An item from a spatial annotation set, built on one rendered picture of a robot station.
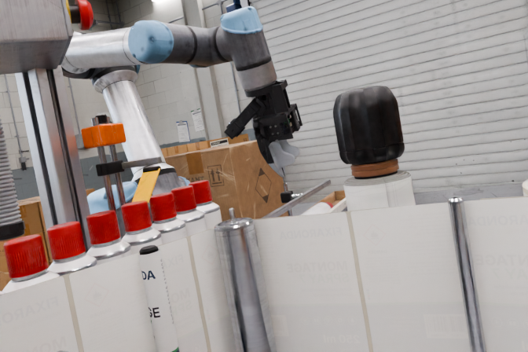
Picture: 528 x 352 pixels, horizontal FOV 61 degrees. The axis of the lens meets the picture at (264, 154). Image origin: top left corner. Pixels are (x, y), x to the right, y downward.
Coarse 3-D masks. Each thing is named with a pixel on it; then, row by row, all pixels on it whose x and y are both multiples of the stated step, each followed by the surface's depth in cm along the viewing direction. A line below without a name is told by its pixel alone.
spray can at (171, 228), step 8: (168, 192) 62; (152, 200) 60; (160, 200) 60; (168, 200) 60; (152, 208) 60; (160, 208) 60; (168, 208) 60; (152, 216) 61; (160, 216) 60; (168, 216) 60; (152, 224) 61; (160, 224) 60; (168, 224) 60; (176, 224) 60; (184, 224) 61; (160, 232) 59; (168, 232) 59; (176, 232) 60; (184, 232) 61; (168, 240) 59
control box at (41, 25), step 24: (0, 0) 47; (24, 0) 48; (48, 0) 49; (0, 24) 47; (24, 24) 48; (48, 24) 49; (0, 48) 49; (24, 48) 50; (48, 48) 52; (0, 72) 60
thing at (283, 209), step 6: (330, 180) 138; (318, 186) 128; (324, 186) 133; (306, 192) 120; (312, 192) 123; (300, 198) 115; (306, 198) 119; (288, 204) 108; (294, 204) 111; (276, 210) 103; (282, 210) 104; (264, 216) 98; (270, 216) 98; (276, 216) 101
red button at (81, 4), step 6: (78, 0) 53; (84, 0) 53; (72, 6) 53; (78, 6) 53; (84, 6) 53; (90, 6) 54; (72, 12) 53; (78, 12) 53; (84, 12) 53; (90, 12) 53; (72, 18) 53; (78, 18) 53; (84, 18) 53; (90, 18) 53; (78, 24) 55; (84, 24) 53; (90, 24) 54
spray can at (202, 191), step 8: (192, 184) 70; (200, 184) 70; (208, 184) 71; (200, 192) 70; (208, 192) 70; (200, 200) 70; (208, 200) 70; (200, 208) 69; (208, 208) 69; (216, 208) 70; (208, 216) 69; (216, 216) 70; (208, 224) 69; (216, 224) 70
